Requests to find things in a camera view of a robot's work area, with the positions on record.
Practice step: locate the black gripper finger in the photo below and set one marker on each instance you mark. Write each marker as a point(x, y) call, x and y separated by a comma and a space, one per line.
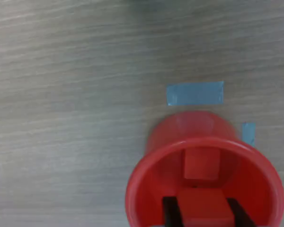
point(172, 212)
point(242, 216)

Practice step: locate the blue tape strip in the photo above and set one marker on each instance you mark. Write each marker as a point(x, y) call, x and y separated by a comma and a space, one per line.
point(195, 93)
point(248, 133)

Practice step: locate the red plastic cup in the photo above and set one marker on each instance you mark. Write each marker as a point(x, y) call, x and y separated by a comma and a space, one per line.
point(180, 130)

